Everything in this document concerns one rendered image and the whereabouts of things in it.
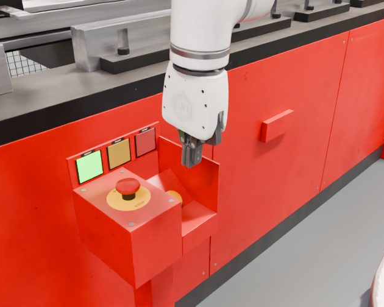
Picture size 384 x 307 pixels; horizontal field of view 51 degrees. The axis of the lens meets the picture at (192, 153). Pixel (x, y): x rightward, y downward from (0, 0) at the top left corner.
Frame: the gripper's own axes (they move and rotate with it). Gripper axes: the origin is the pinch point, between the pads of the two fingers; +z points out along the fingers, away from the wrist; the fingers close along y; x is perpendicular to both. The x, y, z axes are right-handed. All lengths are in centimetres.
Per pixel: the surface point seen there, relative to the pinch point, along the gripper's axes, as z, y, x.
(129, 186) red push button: 3.7, -3.5, -10.3
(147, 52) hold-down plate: -3.3, -34.1, 19.9
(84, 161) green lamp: 2.8, -13.0, -12.2
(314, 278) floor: 84, 4, 70
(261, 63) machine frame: 5, -25, 56
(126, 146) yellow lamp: 3.5, -13.0, -3.4
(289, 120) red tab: 27, -21, 72
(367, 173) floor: 86, -13, 158
